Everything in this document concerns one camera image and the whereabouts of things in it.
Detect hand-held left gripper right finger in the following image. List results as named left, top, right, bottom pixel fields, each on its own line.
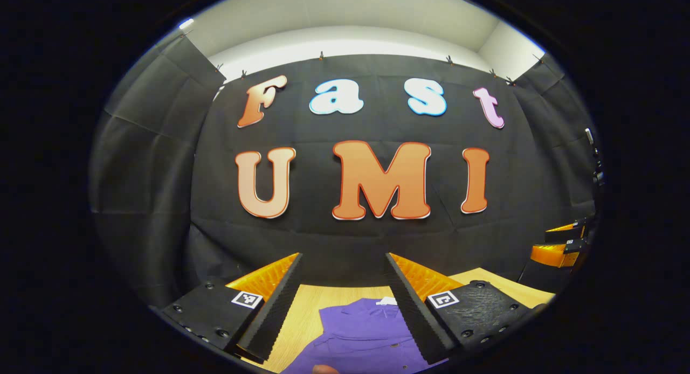
left=384, top=252, right=556, bottom=365

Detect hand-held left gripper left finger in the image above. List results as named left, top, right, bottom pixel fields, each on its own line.
left=151, top=252, right=304, bottom=364

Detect purple button shirt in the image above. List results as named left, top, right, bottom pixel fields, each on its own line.
left=280, top=297, right=449, bottom=374

